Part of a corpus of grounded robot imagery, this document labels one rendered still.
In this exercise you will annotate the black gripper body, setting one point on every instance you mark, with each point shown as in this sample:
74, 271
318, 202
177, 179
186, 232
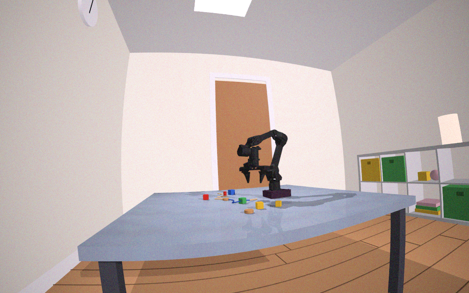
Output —
261, 168

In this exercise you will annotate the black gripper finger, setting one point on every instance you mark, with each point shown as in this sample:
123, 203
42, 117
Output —
247, 175
262, 174

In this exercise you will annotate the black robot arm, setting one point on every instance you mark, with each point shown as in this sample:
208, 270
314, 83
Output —
272, 175

